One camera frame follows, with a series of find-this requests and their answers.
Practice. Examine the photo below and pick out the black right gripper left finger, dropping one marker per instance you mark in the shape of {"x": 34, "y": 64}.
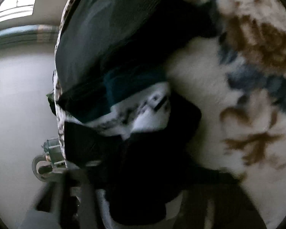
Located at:
{"x": 66, "y": 202}

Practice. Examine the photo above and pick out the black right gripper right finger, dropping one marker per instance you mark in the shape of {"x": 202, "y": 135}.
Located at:
{"x": 214, "y": 199}

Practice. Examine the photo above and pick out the striped navy grey sweater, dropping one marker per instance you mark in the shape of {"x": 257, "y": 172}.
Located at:
{"x": 129, "y": 134}

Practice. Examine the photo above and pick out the floral bed blanket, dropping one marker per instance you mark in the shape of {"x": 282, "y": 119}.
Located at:
{"x": 237, "y": 80}

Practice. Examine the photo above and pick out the folded black garment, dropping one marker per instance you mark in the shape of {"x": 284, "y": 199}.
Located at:
{"x": 112, "y": 49}

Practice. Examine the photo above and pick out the left grey-green curtain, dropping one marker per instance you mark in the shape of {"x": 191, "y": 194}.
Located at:
{"x": 28, "y": 34}

